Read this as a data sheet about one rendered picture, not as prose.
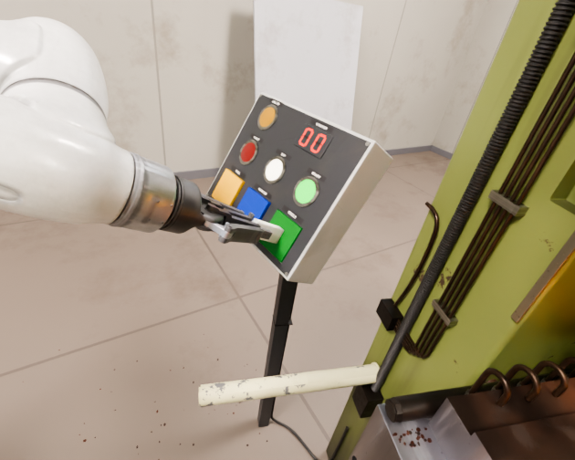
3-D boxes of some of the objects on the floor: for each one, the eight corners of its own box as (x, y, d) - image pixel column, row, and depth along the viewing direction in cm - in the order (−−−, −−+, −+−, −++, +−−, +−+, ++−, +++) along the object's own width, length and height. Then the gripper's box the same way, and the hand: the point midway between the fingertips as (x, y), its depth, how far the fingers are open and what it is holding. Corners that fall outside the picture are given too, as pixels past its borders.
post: (258, 427, 126) (299, 173, 67) (256, 417, 129) (295, 165, 70) (268, 425, 127) (318, 173, 68) (266, 415, 130) (312, 166, 71)
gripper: (133, 203, 47) (250, 234, 65) (166, 251, 39) (288, 272, 57) (156, 157, 45) (268, 202, 63) (194, 198, 37) (311, 236, 55)
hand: (266, 231), depth 57 cm, fingers closed
